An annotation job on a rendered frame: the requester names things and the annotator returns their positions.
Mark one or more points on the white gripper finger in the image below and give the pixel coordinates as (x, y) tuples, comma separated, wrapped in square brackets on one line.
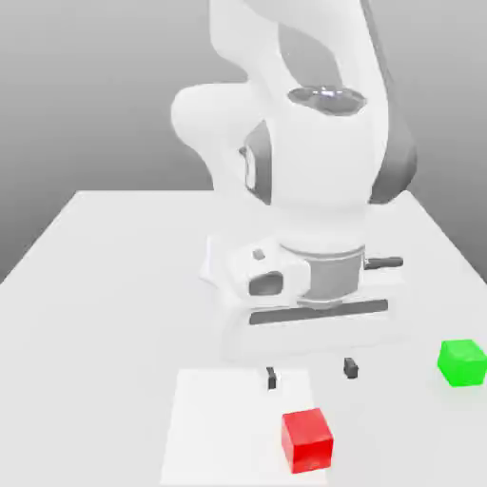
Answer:
[(350, 368), (271, 377)]

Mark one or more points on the small green cube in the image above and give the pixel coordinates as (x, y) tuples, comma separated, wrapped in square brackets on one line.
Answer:
[(462, 363)]

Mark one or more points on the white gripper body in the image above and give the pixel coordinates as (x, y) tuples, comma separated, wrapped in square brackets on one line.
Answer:
[(315, 335)]

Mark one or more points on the small red cube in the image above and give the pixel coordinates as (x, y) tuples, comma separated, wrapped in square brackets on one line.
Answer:
[(307, 441)]

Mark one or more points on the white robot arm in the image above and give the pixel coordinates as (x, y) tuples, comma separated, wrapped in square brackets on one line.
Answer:
[(323, 159)]

